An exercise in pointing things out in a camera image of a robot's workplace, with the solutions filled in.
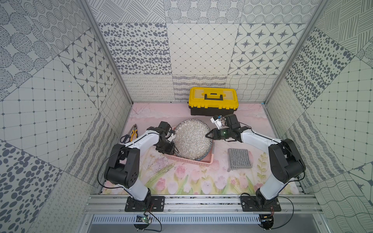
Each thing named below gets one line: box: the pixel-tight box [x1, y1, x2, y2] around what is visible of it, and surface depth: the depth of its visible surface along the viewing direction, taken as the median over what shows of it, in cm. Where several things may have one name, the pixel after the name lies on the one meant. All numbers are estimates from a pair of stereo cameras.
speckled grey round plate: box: [173, 118, 213, 162], surface depth 92 cm
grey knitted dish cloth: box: [227, 148, 253, 173], surface depth 90 cm
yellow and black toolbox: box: [188, 86, 239, 117], surface depth 103 cm
